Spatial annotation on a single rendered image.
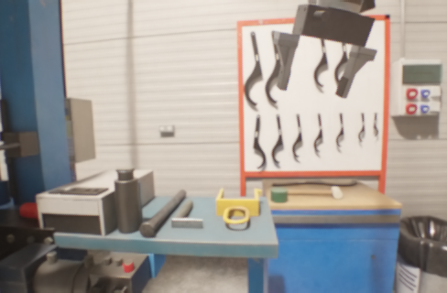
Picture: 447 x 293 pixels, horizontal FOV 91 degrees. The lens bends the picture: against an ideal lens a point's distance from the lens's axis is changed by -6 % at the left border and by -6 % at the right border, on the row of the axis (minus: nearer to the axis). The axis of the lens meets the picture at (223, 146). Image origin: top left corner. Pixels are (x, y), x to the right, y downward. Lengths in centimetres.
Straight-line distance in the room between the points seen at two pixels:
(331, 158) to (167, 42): 207
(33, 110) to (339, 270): 171
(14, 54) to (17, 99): 18
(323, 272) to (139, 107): 224
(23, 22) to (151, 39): 166
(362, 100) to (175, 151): 197
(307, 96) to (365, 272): 159
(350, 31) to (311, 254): 123
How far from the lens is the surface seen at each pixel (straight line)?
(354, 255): 158
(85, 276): 81
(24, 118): 126
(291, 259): 150
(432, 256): 190
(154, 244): 78
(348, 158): 264
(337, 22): 48
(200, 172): 256
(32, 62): 124
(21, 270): 88
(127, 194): 79
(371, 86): 271
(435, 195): 322
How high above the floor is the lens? 141
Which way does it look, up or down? 6 degrees down
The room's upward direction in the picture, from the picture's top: 2 degrees counter-clockwise
